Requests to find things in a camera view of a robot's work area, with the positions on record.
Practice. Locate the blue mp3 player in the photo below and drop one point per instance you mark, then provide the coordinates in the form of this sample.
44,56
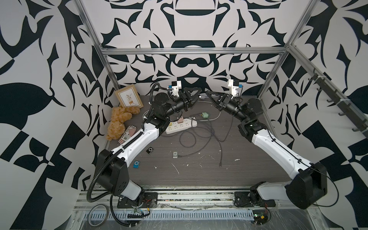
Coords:
136,164

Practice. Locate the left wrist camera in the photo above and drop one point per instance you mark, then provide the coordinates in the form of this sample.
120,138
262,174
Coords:
173,89

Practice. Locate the framed plant picture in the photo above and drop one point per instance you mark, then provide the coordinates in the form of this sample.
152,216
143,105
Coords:
128,96

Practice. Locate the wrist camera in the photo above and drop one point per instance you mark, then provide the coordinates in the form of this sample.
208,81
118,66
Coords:
233,86
173,89

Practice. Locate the black mp3 player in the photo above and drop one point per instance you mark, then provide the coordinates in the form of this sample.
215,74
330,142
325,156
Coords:
149,150

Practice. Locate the dark usb cable yellow charger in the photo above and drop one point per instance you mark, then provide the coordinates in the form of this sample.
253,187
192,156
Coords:
194,132

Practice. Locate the dark usb cable green charger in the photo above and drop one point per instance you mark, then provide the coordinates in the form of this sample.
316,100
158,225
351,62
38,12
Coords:
218,143

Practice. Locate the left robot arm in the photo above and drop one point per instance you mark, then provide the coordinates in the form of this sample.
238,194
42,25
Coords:
111,174

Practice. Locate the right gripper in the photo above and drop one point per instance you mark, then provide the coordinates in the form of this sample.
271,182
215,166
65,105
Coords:
224,102

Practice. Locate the black wall hook rack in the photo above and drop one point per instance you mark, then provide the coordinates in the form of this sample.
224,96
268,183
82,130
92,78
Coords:
337,97

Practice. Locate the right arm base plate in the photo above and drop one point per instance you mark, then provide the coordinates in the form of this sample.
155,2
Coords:
247,199

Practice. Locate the tape roll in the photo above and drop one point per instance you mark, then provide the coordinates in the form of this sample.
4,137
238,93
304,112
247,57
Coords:
98,215

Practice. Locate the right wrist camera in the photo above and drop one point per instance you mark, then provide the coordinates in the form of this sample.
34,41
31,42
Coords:
233,86

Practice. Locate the tan teddy bear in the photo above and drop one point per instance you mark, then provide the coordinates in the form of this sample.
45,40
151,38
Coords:
119,116

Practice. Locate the white power strip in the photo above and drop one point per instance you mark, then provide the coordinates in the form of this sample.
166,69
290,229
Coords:
175,127

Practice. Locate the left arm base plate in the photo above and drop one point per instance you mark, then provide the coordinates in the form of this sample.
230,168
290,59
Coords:
146,200

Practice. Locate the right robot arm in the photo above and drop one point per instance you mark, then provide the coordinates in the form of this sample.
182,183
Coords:
308,181

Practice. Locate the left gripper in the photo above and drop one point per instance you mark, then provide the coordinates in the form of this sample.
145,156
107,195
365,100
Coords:
186,100

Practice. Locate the dark usb cable pink charger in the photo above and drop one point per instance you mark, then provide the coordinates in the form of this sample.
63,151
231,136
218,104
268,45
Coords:
198,116

